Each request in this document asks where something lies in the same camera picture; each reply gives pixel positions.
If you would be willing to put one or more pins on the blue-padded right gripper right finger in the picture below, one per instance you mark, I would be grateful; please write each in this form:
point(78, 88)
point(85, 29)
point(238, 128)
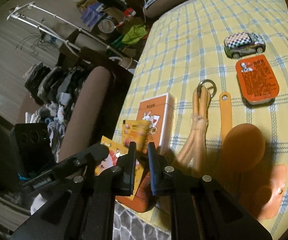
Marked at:
point(165, 179)

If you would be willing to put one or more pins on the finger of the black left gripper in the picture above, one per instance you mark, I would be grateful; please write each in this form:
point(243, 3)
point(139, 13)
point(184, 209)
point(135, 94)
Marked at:
point(92, 155)

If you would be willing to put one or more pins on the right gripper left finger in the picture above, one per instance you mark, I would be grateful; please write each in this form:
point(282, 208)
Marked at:
point(119, 180)

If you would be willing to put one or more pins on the yellow sushi glove packet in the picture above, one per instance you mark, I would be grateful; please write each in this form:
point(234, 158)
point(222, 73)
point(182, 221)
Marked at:
point(135, 131)
point(115, 151)

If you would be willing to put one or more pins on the orange playing card box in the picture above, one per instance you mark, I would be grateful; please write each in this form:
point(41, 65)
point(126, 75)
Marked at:
point(159, 110)

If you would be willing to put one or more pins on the grey stone-pattern mat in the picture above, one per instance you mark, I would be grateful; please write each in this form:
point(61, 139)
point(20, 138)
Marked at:
point(128, 226)

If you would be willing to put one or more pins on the brown upholstered chair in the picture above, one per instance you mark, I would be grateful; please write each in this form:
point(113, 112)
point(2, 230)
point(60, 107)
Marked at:
point(85, 114)

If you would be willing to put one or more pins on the orange measuring spoon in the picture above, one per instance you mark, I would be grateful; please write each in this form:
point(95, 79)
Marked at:
point(242, 146)

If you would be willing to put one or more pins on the large orange flat spoon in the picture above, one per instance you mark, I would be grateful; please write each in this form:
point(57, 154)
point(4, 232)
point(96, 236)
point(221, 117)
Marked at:
point(261, 190)

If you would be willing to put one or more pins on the yellow plaid tablecloth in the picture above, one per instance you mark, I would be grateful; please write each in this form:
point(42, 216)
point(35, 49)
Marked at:
point(186, 45)

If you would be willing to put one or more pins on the green bag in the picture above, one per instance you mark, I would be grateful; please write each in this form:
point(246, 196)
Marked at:
point(136, 33)

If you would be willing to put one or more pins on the orange KFC sauce packet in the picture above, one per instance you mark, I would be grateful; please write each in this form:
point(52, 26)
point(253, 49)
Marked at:
point(257, 80)

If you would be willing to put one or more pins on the white garment steamer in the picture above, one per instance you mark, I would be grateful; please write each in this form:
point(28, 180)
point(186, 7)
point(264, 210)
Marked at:
point(71, 35)

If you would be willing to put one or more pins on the checkered toy car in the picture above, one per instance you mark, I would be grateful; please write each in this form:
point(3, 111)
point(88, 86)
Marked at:
point(243, 44)

